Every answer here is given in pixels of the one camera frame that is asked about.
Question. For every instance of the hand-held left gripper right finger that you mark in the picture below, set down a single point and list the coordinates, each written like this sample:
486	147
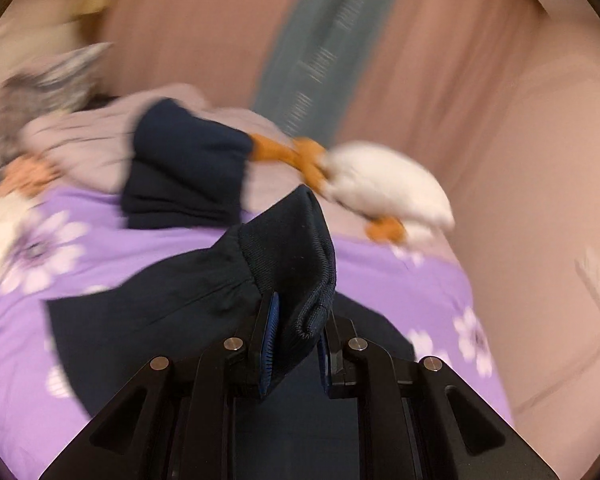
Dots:
324	366

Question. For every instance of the white plush toy orange feet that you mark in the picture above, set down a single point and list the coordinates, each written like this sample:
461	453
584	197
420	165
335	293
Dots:
390	185

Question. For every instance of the pale quilt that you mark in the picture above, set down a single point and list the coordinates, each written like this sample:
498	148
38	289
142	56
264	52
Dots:
80	145

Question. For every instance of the pink padded headboard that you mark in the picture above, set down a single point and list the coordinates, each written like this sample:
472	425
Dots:
480	85

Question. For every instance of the grey-blue printed banner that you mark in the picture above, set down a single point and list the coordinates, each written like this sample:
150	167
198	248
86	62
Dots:
325	60

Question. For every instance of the dark jogger pants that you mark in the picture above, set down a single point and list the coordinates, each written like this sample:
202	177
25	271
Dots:
290	250

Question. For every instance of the folded dark clothes stack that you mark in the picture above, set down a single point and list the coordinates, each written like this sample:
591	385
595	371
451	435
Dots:
185	170

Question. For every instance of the grey plaid cloth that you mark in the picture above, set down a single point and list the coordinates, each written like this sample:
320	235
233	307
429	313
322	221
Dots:
45	80

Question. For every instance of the purple floral bed sheet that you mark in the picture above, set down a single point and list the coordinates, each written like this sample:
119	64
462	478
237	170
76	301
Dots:
130	245

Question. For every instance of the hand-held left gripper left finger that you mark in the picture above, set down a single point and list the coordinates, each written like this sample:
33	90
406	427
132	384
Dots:
269	341

